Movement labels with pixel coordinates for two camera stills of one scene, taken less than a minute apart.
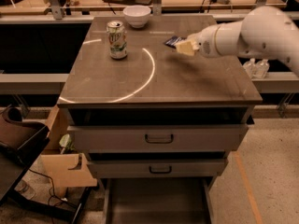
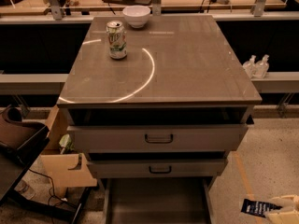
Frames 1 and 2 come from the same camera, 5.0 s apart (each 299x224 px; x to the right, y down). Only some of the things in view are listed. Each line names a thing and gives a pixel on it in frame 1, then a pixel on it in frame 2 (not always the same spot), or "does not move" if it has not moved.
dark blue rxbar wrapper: x=175 y=39 -> x=258 y=207
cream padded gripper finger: x=188 y=47 -> x=287 y=217
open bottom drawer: x=158 y=201 does not move
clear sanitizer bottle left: x=250 y=68 does not move
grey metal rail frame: x=57 y=83 does not move
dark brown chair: x=21 y=143 does not move
